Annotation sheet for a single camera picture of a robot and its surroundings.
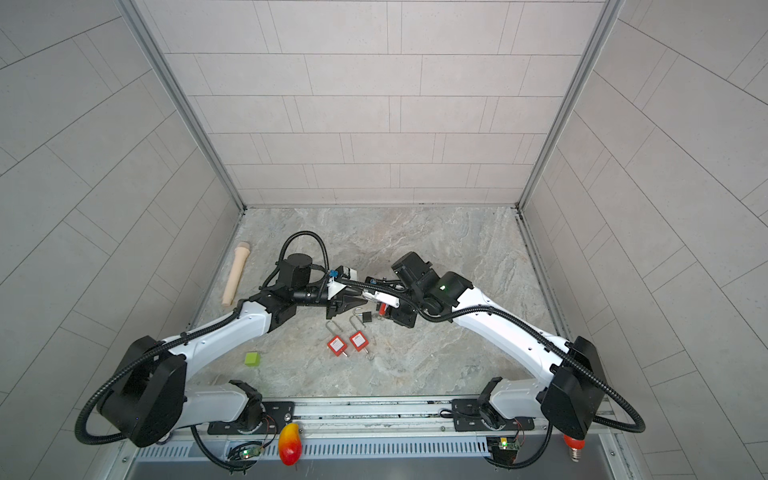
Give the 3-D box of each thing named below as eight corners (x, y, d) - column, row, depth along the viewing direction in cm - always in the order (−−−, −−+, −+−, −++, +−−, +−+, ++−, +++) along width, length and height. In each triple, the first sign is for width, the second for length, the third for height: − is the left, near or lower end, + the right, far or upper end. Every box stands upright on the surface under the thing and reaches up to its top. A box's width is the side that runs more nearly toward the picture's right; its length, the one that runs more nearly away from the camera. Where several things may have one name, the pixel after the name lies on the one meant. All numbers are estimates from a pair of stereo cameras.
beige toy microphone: (225, 305, 91) (220, 300, 89) (241, 248, 105) (237, 242, 102) (236, 304, 92) (231, 299, 89) (250, 247, 105) (246, 242, 103)
